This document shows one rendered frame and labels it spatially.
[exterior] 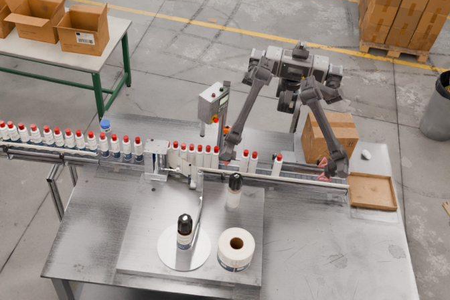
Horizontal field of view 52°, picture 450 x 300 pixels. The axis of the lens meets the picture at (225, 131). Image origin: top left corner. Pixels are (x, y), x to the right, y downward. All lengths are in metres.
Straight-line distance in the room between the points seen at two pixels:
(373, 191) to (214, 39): 3.12
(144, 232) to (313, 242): 1.01
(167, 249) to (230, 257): 0.38
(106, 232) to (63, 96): 2.37
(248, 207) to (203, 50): 2.94
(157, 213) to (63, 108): 2.26
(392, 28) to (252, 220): 3.61
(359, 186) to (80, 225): 1.82
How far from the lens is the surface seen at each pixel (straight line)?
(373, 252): 2.99
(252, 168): 2.97
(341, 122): 3.19
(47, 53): 4.21
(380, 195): 3.25
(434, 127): 5.02
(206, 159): 2.95
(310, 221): 2.98
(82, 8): 4.29
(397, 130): 5.04
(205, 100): 2.63
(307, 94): 2.50
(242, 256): 2.54
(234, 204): 2.80
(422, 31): 5.91
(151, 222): 2.80
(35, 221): 4.01
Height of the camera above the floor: 3.24
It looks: 46 degrees down
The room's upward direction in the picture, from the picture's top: 7 degrees clockwise
